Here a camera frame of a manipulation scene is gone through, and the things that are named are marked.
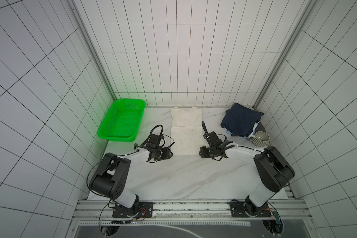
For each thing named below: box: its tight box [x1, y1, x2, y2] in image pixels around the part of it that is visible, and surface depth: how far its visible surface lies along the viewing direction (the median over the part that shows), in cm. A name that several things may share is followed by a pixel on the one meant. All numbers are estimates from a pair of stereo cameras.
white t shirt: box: [170, 106, 207, 156], surface depth 105 cm
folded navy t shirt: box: [220, 102, 265, 137], surface depth 104 cm
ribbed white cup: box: [247, 130, 271, 147], surface depth 97 cm
